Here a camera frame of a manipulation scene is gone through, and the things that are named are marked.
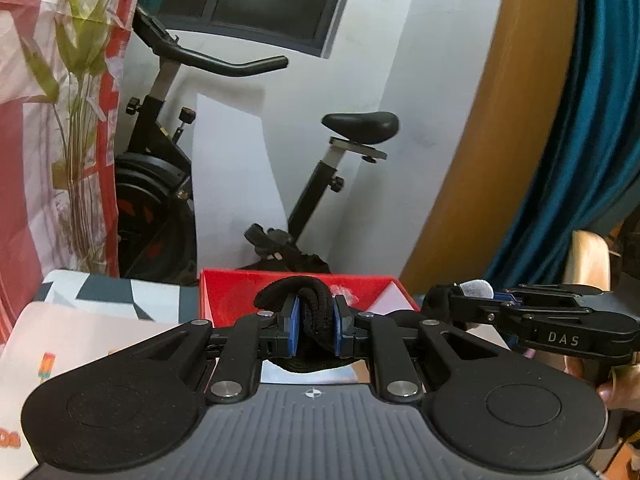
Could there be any black exercise bike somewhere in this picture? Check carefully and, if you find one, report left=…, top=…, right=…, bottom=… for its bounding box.
left=115, top=6, right=400, bottom=285

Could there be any person's right hand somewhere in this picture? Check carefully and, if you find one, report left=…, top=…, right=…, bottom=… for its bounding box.
left=564, top=356, right=639, bottom=412

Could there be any red strawberry cardboard box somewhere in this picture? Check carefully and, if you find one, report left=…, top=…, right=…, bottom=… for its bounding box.
left=198, top=269, right=420, bottom=327

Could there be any white foam board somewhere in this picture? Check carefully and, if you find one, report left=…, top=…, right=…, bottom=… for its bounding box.
left=192, top=94, right=286, bottom=270

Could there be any red patterned backdrop cloth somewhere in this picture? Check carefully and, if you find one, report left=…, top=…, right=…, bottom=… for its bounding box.
left=1, top=0, right=138, bottom=336

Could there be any black and white headband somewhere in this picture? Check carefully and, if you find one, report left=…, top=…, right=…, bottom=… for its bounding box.
left=252, top=275, right=497, bottom=375

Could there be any wooden door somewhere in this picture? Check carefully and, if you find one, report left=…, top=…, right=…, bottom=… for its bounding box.
left=400, top=0, right=578, bottom=292

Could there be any teal curtain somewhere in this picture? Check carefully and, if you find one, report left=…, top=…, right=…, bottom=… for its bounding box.
left=485, top=0, right=639, bottom=288

